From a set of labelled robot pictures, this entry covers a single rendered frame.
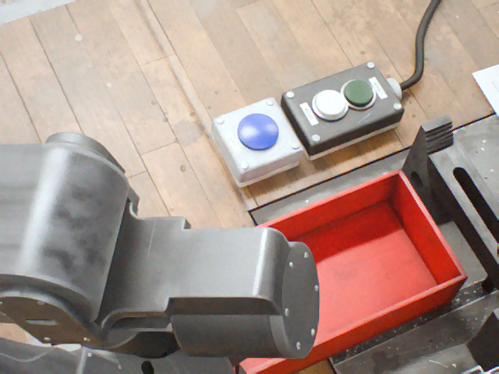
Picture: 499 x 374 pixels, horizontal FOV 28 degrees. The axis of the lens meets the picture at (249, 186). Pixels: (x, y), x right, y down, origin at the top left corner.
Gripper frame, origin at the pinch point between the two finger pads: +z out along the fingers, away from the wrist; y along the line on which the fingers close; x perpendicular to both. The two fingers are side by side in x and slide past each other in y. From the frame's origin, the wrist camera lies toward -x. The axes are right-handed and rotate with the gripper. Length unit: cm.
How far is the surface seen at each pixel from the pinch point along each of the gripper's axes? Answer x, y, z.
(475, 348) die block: -5.0, 9.5, 27.0
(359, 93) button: 21.6, 13.3, 26.6
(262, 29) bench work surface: 34.8, 8.3, 28.1
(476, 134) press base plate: 14.3, 20.4, 35.1
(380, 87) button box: 21.8, 15.3, 28.6
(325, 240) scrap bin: 10.3, 3.3, 24.6
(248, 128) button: 22.7, 3.1, 20.7
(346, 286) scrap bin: 5.4, 2.8, 24.3
